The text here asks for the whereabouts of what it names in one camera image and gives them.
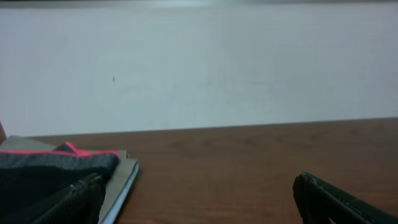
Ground folded khaki trousers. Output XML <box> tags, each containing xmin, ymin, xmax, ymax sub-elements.
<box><xmin>1</xmin><ymin>136</ymin><xmax>139</xmax><ymax>224</ymax></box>

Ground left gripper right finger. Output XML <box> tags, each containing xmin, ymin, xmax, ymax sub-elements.
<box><xmin>292</xmin><ymin>172</ymin><xmax>397</xmax><ymax>224</ymax></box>

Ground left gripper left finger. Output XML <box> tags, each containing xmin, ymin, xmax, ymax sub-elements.
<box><xmin>0</xmin><ymin>172</ymin><xmax>106</xmax><ymax>224</ymax></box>

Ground black leggings red waistband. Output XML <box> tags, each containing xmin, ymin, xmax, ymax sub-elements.
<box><xmin>1</xmin><ymin>142</ymin><xmax>119</xmax><ymax>219</ymax></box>

